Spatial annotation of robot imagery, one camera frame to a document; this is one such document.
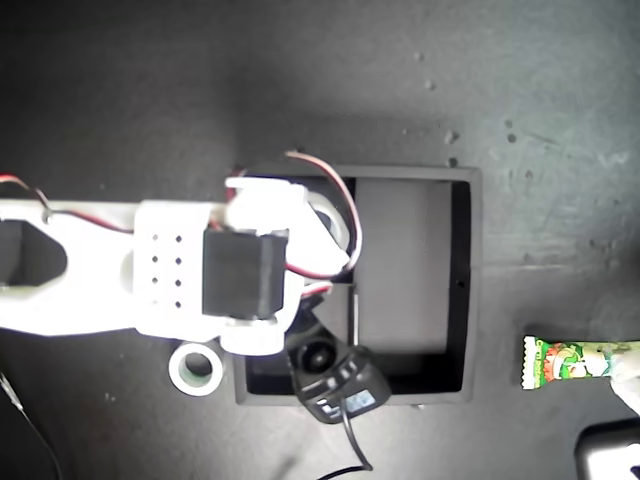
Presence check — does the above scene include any green printed snack bar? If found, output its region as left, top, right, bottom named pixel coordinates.
left=520, top=334, right=640, bottom=392

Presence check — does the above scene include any small white tape roll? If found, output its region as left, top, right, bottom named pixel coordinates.
left=167, top=341, right=227, bottom=399

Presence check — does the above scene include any black compartment tray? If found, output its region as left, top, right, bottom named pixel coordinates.
left=232, top=162, right=484, bottom=407

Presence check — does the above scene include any red black servo wire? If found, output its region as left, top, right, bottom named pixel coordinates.
left=283, top=149, right=365, bottom=297
left=0, top=173, right=137, bottom=236

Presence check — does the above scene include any black camera cable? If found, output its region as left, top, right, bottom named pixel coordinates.
left=317, top=398, right=376, bottom=480

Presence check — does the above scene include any thin grey table wire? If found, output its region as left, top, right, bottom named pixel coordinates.
left=0, top=370, right=65, bottom=480

